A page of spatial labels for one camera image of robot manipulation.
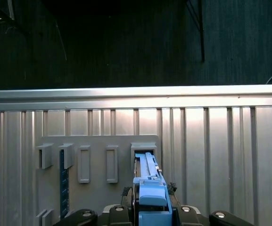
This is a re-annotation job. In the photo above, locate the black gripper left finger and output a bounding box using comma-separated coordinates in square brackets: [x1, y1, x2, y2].
[53, 186, 136, 226]

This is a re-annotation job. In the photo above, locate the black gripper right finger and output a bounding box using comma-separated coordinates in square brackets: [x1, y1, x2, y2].
[166, 182, 252, 226]

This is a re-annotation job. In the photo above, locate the hard disk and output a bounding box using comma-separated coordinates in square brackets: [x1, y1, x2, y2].
[132, 152, 174, 226]

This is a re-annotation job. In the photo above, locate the grey parts rack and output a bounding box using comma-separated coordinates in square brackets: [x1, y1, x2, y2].
[35, 134, 162, 226]

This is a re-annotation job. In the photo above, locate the blue RAM stick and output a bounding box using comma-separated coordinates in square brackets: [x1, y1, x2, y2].
[59, 150, 70, 216]

